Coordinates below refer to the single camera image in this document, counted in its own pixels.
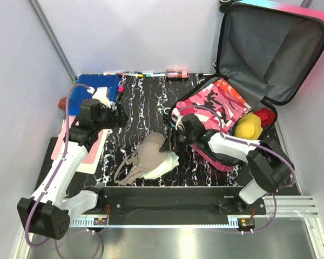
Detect pink white board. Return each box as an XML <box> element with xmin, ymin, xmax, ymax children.
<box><xmin>50</xmin><ymin>120</ymin><xmax>110</xmax><ymax>174</ymax></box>

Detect white bra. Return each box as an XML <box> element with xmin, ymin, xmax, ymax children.
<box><xmin>143</xmin><ymin>152</ymin><xmax>179</xmax><ymax>180</ymax></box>

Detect blue folder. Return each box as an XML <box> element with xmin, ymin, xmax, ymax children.
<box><xmin>69</xmin><ymin>74</ymin><xmax>120</xmax><ymax>116</ymax></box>

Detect red capped black marker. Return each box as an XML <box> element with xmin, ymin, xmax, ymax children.
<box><xmin>116</xmin><ymin>86</ymin><xmax>124</xmax><ymax>102</ymax></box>

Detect pink patterned tube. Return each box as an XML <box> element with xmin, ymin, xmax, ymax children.
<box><xmin>166</xmin><ymin>70</ymin><xmax>189</xmax><ymax>79</ymax></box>

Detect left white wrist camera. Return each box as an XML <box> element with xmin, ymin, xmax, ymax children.
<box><xmin>87</xmin><ymin>87</ymin><xmax>114</xmax><ymax>108</ymax></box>

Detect teal capped marker pen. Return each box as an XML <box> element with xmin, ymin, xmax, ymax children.
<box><xmin>142</xmin><ymin>72</ymin><xmax>166</xmax><ymax>77</ymax></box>

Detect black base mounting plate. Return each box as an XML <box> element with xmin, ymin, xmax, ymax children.
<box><xmin>67</xmin><ymin>186</ymin><xmax>267</xmax><ymax>216</ymax></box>

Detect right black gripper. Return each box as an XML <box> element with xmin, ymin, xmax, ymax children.
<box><xmin>159</xmin><ymin>127</ymin><xmax>196</xmax><ymax>153</ymax></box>

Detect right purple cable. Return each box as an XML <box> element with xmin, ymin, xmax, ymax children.
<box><xmin>172</xmin><ymin>106</ymin><xmax>296</xmax><ymax>233</ymax></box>

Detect yellow bra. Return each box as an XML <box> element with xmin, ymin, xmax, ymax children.
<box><xmin>234</xmin><ymin>113</ymin><xmax>263</xmax><ymax>140</ymax></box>

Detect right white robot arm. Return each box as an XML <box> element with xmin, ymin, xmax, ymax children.
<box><xmin>161</xmin><ymin>114</ymin><xmax>295</xmax><ymax>214</ymax></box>

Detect aluminium rail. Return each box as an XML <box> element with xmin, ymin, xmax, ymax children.
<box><xmin>69</xmin><ymin>196</ymin><xmax>318</xmax><ymax>230</ymax></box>

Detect purple cable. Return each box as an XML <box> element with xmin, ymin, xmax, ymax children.
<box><xmin>172</xmin><ymin>106</ymin><xmax>296</xmax><ymax>233</ymax></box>
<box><xmin>24</xmin><ymin>84</ymin><xmax>101</xmax><ymax>259</ymax></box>

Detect brown red round object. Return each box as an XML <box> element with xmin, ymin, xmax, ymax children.
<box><xmin>58</xmin><ymin>97</ymin><xmax>67</xmax><ymax>111</ymax></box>

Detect beige bra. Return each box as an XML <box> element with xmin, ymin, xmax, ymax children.
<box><xmin>113</xmin><ymin>132</ymin><xmax>167</xmax><ymax>186</ymax></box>

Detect pink camouflage garment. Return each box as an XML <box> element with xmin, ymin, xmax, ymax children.
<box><xmin>172</xmin><ymin>82</ymin><xmax>252</xmax><ymax>134</ymax></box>

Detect colourful marker pen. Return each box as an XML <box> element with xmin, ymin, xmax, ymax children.
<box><xmin>118</xmin><ymin>71</ymin><xmax>144</xmax><ymax>77</ymax></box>

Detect orange white shirt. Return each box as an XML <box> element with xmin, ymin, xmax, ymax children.
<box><xmin>214</xmin><ymin>78</ymin><xmax>246</xmax><ymax>104</ymax></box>

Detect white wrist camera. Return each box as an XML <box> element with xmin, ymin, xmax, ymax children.
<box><xmin>87</xmin><ymin>87</ymin><xmax>114</xmax><ymax>108</ymax></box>
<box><xmin>175</xmin><ymin>115</ymin><xmax>185</xmax><ymax>132</ymax></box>

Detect pink teal hardshell suitcase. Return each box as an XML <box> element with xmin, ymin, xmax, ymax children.
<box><xmin>168</xmin><ymin>0</ymin><xmax>324</xmax><ymax>172</ymax></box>

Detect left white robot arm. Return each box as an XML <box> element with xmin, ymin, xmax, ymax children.
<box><xmin>17</xmin><ymin>99</ymin><xmax>128</xmax><ymax>240</ymax></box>

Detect black tape roll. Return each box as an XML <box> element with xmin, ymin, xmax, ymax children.
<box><xmin>163</xmin><ymin>107</ymin><xmax>171</xmax><ymax>114</ymax></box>

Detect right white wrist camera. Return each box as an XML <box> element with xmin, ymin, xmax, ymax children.
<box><xmin>175</xmin><ymin>115</ymin><xmax>185</xmax><ymax>132</ymax></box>

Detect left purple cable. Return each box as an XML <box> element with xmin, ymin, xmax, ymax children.
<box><xmin>24</xmin><ymin>84</ymin><xmax>101</xmax><ymax>259</ymax></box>

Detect red lace bra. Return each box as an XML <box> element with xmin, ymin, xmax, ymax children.
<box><xmin>253</xmin><ymin>108</ymin><xmax>276</xmax><ymax>128</ymax></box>

